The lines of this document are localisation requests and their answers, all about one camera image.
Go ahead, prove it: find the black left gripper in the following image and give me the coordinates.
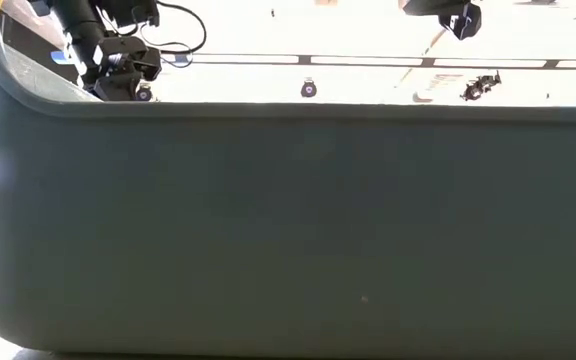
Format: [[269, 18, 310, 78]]
[[87, 35, 164, 101]]

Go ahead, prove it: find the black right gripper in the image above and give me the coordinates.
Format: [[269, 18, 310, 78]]
[[402, 0, 483, 41]]

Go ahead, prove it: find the black irregular object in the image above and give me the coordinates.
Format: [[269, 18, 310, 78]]
[[460, 70, 503, 103]]

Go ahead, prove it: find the dark slate plastic bin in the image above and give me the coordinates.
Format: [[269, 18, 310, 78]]
[[0, 0, 576, 359]]

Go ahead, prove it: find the long segmented horizontal rail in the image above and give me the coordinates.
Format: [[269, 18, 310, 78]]
[[50, 49, 576, 70]]

